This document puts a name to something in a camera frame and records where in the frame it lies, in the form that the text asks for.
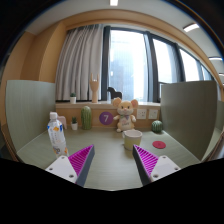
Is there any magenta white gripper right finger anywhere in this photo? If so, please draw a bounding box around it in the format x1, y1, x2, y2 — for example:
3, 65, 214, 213
133, 145, 180, 186

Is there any green desk partition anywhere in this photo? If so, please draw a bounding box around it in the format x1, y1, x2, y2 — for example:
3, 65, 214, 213
161, 81, 217, 160
5, 80, 55, 151

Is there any right green desk partition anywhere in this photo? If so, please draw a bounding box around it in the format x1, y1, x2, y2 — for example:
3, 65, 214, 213
161, 81, 217, 160

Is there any wooden back ledge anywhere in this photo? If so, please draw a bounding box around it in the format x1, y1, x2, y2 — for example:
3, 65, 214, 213
56, 101, 160, 128

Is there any clear plastic water bottle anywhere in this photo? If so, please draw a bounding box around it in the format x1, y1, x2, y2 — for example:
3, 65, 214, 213
47, 112, 68, 157

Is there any left white wall socket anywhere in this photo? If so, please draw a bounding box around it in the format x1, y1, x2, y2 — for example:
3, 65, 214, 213
137, 109, 147, 119

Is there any small potted plant on ledge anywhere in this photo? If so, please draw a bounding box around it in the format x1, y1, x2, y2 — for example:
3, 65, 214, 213
70, 92, 76, 104

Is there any purple number seven sign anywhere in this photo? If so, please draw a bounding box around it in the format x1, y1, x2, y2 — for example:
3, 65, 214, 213
99, 111, 113, 125

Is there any white wall socket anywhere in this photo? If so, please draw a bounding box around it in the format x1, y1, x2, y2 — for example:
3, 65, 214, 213
137, 109, 147, 119
149, 109, 158, 119

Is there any cream paper cup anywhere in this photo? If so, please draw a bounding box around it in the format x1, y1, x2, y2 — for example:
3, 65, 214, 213
122, 129, 142, 150

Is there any grey curtain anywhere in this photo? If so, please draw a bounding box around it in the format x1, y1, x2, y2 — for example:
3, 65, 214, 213
55, 24, 104, 101

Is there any plush mouse toy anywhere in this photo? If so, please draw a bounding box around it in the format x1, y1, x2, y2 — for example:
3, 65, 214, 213
113, 97, 138, 132

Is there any wooden hand model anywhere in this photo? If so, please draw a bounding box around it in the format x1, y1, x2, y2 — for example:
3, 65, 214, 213
90, 76, 99, 103

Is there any red round coaster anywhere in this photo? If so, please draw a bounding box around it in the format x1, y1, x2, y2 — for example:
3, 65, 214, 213
152, 141, 166, 149

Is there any black animal figurine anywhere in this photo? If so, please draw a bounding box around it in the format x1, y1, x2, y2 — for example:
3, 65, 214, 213
107, 87, 122, 99

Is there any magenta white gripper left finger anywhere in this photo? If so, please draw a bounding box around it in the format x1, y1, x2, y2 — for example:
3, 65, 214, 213
46, 145, 95, 187

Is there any small potted plant on desk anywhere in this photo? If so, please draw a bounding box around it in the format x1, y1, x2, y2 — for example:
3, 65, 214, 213
71, 117, 78, 130

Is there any round green cactus ornament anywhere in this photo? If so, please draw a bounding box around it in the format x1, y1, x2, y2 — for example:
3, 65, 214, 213
151, 120, 163, 133

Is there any left green desk partition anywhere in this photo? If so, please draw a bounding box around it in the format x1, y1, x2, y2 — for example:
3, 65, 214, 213
5, 80, 55, 151

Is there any pink toy horse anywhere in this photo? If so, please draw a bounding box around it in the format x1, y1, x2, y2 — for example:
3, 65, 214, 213
57, 116, 67, 129

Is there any right white wall socket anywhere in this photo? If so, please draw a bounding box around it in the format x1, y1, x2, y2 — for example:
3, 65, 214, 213
149, 109, 158, 119

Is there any tall green cactus ornament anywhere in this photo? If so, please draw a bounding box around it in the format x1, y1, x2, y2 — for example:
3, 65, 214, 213
81, 106, 92, 130

